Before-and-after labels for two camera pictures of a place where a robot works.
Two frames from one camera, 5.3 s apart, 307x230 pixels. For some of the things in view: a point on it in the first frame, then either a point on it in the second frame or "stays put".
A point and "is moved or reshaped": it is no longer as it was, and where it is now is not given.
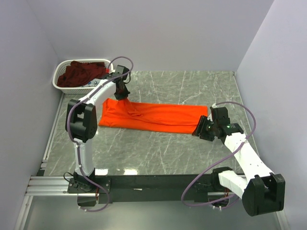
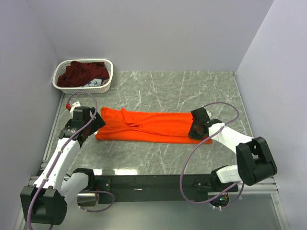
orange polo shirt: [123, 113] is moved or reshaped
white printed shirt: [92, 83] stays put
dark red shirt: [78, 73] stays put
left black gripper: [124, 95] → [97, 123]
